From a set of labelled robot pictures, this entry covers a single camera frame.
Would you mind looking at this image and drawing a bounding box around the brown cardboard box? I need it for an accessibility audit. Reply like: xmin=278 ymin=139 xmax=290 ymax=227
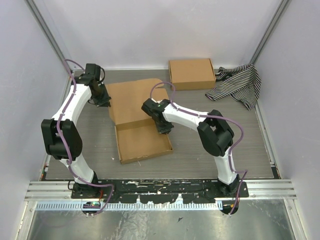
xmin=168 ymin=58 xmax=216 ymax=91
xmin=106 ymin=78 xmax=173 ymax=164

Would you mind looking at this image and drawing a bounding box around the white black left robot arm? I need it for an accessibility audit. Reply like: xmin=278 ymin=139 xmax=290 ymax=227
xmin=41 ymin=63 xmax=111 ymax=199

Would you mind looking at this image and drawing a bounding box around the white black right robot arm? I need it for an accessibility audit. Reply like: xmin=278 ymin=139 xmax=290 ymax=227
xmin=141 ymin=98 xmax=240 ymax=198

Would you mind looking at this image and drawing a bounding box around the folded brown cardboard box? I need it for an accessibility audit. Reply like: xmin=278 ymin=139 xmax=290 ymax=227
xmin=168 ymin=58 xmax=216 ymax=91

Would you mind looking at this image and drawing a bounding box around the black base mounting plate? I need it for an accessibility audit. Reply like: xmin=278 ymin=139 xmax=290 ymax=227
xmin=67 ymin=179 xmax=239 ymax=204

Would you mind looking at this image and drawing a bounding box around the striped black white cloth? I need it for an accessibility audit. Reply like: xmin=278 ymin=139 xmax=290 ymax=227
xmin=205 ymin=64 xmax=262 ymax=110

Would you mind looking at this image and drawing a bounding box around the left aluminium corner post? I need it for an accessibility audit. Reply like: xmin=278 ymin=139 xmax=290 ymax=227
xmin=24 ymin=0 xmax=75 ymax=75

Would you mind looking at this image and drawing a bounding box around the aluminium corner post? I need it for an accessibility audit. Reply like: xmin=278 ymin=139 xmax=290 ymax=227
xmin=24 ymin=0 xmax=75 ymax=75
xmin=249 ymin=0 xmax=292 ymax=65

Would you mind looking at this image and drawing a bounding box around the slotted grey cable duct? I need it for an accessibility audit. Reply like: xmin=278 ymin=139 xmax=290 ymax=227
xmin=35 ymin=200 xmax=223 ymax=211

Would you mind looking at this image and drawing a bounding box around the aluminium front frame rail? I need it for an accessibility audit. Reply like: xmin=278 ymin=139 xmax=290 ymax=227
xmin=24 ymin=178 xmax=297 ymax=201

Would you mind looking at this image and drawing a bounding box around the right aluminium corner post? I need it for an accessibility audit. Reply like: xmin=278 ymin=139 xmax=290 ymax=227
xmin=249 ymin=0 xmax=292 ymax=65

